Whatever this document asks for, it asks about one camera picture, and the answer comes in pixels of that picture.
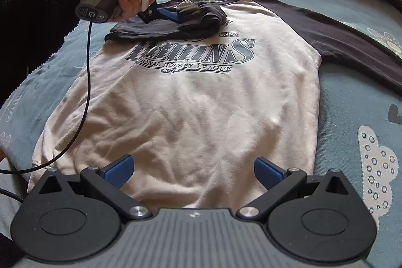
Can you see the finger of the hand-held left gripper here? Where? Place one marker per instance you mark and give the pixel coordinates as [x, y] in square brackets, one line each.
[169, 14]

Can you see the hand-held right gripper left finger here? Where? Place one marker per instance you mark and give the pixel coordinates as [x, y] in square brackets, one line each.
[121, 169]

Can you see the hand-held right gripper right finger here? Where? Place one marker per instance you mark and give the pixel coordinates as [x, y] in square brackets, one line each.
[267, 172]

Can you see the cream and black sweatshirt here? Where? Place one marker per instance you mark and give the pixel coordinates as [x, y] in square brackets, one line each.
[204, 114]

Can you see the blue floral bed sheet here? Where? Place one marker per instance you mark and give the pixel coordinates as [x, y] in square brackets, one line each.
[345, 98]

